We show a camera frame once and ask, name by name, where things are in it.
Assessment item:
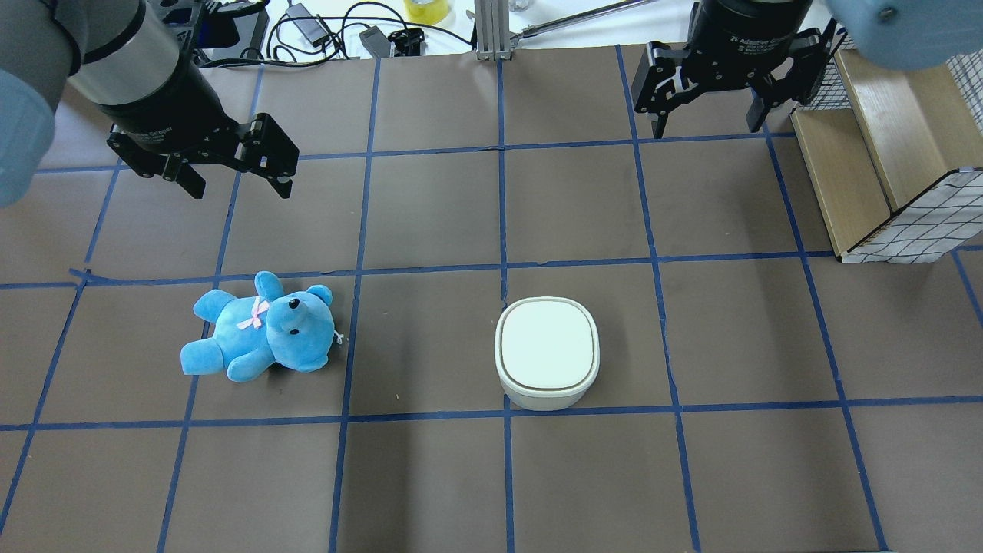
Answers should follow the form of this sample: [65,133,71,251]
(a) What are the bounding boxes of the blue teddy bear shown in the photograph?
[180,272,345,382]

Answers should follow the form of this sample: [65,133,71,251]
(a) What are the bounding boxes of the yellow tape roll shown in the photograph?
[403,0,452,25]

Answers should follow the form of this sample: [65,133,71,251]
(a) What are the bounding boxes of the black power adapter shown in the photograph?
[285,3,332,47]

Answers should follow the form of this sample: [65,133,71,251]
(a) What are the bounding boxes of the aluminium frame post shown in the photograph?
[474,0,514,61]

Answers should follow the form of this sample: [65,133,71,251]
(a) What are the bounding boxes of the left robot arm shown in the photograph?
[1,1,300,207]

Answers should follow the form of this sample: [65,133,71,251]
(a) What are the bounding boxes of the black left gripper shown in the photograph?
[101,58,300,200]

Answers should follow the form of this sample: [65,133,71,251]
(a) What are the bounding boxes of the wooden box with grid cloth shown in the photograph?
[790,45,982,265]

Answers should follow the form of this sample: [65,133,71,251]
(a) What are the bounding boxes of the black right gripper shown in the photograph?
[632,1,838,139]

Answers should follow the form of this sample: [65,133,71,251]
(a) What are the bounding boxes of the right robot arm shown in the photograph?
[630,1,981,139]

